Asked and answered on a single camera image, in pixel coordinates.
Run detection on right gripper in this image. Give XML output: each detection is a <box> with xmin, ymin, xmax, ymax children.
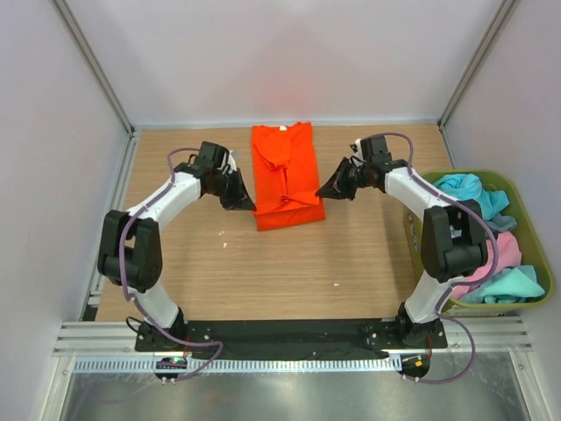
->
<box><xmin>316</xmin><ymin>157</ymin><xmax>372</xmax><ymax>202</ymax></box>

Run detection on grey t-shirt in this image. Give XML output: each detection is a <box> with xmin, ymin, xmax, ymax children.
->
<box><xmin>486</xmin><ymin>213</ymin><xmax>518</xmax><ymax>232</ymax></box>

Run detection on turquoise t-shirt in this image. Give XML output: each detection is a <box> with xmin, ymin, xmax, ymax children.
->
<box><xmin>460</xmin><ymin>265</ymin><xmax>545</xmax><ymax>304</ymax></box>

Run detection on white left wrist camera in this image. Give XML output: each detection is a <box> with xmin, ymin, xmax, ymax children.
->
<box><xmin>222</xmin><ymin>150</ymin><xmax>238</xmax><ymax>174</ymax></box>

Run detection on green laundry basket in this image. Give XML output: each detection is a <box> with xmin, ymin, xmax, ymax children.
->
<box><xmin>423</xmin><ymin>168</ymin><xmax>554</xmax><ymax>317</ymax></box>

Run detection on orange t-shirt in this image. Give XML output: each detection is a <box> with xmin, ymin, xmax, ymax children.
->
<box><xmin>251</xmin><ymin>122</ymin><xmax>326</xmax><ymax>232</ymax></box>

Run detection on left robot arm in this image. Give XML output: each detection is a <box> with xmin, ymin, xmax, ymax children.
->
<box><xmin>97</xmin><ymin>141</ymin><xmax>256</xmax><ymax>351</ymax></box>

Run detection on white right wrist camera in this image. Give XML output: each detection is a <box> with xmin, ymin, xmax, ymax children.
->
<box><xmin>350</xmin><ymin>139</ymin><xmax>364</xmax><ymax>163</ymax></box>

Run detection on pink t-shirt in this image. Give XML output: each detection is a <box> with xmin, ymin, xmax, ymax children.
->
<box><xmin>451</xmin><ymin>232</ymin><xmax>522</xmax><ymax>299</ymax></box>

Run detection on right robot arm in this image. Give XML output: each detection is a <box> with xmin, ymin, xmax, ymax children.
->
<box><xmin>316</xmin><ymin>133</ymin><xmax>488</xmax><ymax>347</ymax></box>

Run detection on white slotted cable duct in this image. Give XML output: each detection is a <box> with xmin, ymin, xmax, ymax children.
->
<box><xmin>73</xmin><ymin>354</ymin><xmax>401</xmax><ymax>375</ymax></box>

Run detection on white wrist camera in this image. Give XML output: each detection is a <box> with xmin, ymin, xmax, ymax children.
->
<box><xmin>350</xmin><ymin>139</ymin><xmax>364</xmax><ymax>163</ymax></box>
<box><xmin>222</xmin><ymin>150</ymin><xmax>238</xmax><ymax>174</ymax></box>

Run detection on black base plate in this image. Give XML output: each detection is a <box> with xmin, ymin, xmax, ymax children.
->
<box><xmin>134</xmin><ymin>318</ymin><xmax>449</xmax><ymax>361</ymax></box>

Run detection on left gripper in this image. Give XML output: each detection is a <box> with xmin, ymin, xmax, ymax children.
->
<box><xmin>208</xmin><ymin>168</ymin><xmax>256</xmax><ymax>211</ymax></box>

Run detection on light blue t-shirt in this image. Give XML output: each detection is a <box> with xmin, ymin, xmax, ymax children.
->
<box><xmin>433</xmin><ymin>173</ymin><xmax>510</xmax><ymax>221</ymax></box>

